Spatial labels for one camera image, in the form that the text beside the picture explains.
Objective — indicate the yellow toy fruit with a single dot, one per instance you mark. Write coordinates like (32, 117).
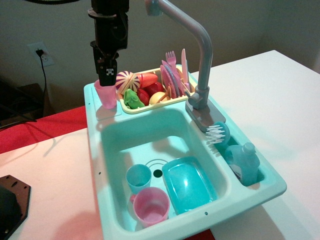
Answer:
(158, 97)

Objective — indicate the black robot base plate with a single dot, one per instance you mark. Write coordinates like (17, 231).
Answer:
(14, 204)

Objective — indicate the grey toy faucet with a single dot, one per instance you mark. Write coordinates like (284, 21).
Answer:
(201, 110)

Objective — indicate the teal rectangular plastic tray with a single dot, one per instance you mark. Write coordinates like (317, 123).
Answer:
(187, 184)

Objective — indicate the pink toy knife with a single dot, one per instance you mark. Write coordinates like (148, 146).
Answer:
(184, 64)

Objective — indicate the white wall outlet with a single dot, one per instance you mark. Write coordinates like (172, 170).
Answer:
(41, 54)

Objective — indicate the blue toy soap bottle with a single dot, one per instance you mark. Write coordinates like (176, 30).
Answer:
(244, 162)

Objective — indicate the teal toy sink unit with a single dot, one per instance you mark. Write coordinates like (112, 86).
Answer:
(121, 138)

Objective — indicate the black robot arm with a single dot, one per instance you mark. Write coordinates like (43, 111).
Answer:
(108, 7)

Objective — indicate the pink toy fork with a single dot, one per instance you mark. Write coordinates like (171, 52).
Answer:
(171, 59)

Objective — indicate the pink plastic mug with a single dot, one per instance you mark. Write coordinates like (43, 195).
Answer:
(151, 206)

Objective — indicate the cream dish rack basket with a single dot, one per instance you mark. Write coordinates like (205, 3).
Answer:
(157, 71)

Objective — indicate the red cloth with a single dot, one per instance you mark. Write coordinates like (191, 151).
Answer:
(45, 128)

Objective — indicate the teal dish brush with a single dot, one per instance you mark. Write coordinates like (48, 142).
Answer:
(218, 134)

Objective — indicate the pink toy plates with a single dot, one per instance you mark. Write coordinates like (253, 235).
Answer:
(169, 80)

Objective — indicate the blue plastic cup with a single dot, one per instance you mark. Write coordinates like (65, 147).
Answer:
(138, 177)

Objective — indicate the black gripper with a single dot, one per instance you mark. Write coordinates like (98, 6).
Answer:
(111, 36)

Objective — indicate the small pink plastic cup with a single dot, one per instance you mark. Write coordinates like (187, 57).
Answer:
(106, 94)

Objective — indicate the orange toy carrot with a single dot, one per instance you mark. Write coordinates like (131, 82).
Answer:
(147, 79)

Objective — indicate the dark red toy fruit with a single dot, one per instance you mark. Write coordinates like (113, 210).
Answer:
(143, 96)

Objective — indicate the green toy pepper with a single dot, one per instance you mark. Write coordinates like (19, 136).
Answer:
(131, 99)

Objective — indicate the red toy apple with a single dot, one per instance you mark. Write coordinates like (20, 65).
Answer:
(154, 88)

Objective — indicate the purple striped toy ball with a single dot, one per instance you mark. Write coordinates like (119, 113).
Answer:
(127, 80)

